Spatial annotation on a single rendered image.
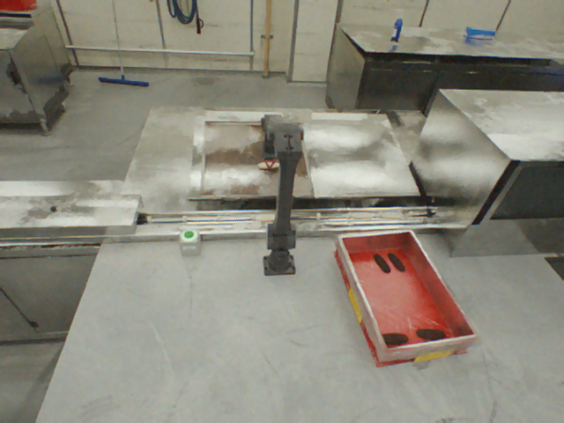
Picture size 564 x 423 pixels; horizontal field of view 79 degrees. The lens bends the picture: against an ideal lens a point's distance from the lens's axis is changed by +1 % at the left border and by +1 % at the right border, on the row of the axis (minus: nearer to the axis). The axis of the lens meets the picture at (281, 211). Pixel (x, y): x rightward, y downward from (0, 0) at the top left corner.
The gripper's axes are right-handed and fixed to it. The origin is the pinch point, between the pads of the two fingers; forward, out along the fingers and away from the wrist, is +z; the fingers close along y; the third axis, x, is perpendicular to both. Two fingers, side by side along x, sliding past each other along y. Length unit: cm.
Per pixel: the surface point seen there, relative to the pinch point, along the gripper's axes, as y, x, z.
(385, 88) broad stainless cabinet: -125, 116, 44
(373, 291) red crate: 67, 30, 0
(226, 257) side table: 46, -22, 3
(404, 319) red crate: 79, 37, -3
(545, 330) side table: 89, 85, -3
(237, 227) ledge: 34.2, -16.9, 1.1
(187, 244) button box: 43, -36, -3
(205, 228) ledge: 33.6, -29.5, 1.1
